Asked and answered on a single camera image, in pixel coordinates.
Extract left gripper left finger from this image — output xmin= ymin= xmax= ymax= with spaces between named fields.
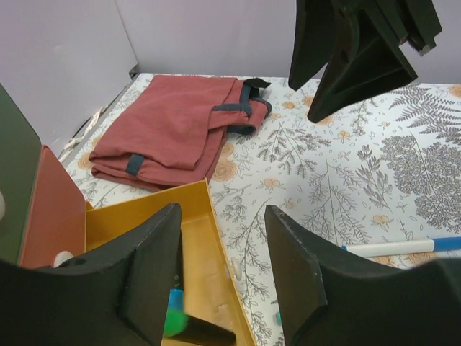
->
xmin=1 ymin=203 xmax=182 ymax=345

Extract blue capped white marker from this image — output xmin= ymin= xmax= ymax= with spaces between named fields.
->
xmin=341 ymin=236 xmax=460 ymax=257

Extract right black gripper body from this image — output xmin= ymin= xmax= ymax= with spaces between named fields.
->
xmin=376 ymin=0 xmax=442 ymax=55

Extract yellow drawer box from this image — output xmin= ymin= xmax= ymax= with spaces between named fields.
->
xmin=86 ymin=180 xmax=256 ymax=345

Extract white crumpled tape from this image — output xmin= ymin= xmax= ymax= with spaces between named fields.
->
xmin=58 ymin=105 xmax=108 ymax=163

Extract green highlighter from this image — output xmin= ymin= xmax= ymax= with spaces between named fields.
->
xmin=161 ymin=306 xmax=237 ymax=346

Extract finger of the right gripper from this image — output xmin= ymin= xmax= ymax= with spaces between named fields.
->
xmin=308 ymin=1 xmax=417 ymax=123
xmin=289 ymin=1 xmax=360 ymax=91

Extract red folded cloth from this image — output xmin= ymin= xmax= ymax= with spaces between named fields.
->
xmin=89 ymin=75 xmax=272 ymax=191

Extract green drawer box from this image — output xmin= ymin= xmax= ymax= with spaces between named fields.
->
xmin=1 ymin=88 xmax=42 ymax=264

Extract floral table mat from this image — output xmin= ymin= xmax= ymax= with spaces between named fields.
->
xmin=61 ymin=71 xmax=461 ymax=346

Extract red drawer box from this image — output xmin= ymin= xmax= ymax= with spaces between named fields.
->
xmin=19 ymin=146 xmax=86 ymax=268

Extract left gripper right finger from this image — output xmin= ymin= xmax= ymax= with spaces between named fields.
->
xmin=264 ymin=205 xmax=460 ymax=345

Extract teal capped white marker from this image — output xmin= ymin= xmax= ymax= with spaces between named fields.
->
xmin=275 ymin=311 xmax=282 ymax=325

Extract blue highlighter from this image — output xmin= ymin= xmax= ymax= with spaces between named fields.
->
xmin=167 ymin=288 xmax=184 ymax=311

